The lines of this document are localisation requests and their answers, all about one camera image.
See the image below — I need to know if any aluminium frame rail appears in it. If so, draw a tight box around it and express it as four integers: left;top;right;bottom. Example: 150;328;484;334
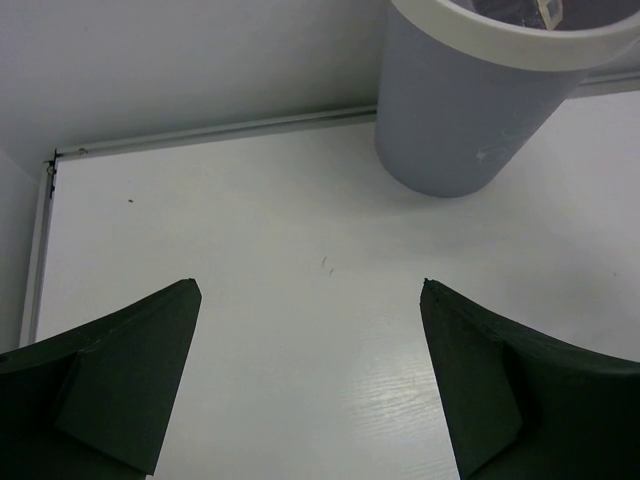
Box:
19;72;639;358

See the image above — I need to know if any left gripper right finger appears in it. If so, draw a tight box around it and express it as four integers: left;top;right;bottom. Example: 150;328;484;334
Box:
420;280;639;479

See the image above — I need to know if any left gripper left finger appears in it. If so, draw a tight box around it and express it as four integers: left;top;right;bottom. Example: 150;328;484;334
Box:
1;279;202;479

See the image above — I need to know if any grey plastic waste bin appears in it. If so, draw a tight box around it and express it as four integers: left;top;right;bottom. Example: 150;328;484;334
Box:
375;1;639;197

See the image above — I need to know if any clear bottle cream label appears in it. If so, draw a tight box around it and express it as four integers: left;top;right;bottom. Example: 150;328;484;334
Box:
519;0;564;30

